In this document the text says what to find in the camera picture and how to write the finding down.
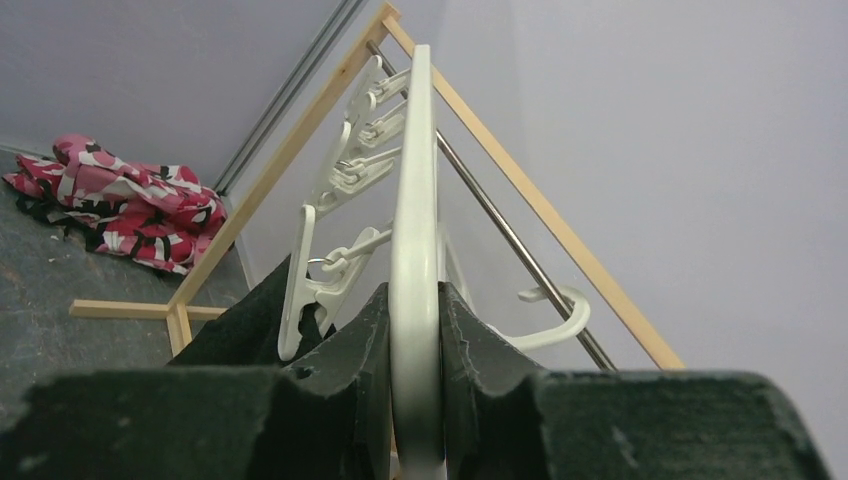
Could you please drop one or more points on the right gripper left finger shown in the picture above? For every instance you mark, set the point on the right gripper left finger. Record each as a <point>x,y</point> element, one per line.
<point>324,416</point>

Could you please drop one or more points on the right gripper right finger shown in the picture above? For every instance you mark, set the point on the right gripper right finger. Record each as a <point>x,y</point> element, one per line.
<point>507,417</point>

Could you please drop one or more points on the wooden hanger stand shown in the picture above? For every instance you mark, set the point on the wooden hanger stand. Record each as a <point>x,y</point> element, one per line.
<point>178,312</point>

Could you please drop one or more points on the pink camouflage cloth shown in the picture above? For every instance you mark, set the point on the pink camouflage cloth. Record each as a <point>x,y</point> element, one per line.
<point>157,215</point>

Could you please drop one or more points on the steel hanging rod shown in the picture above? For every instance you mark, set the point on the steel hanging rod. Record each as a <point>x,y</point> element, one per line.
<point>572,306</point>

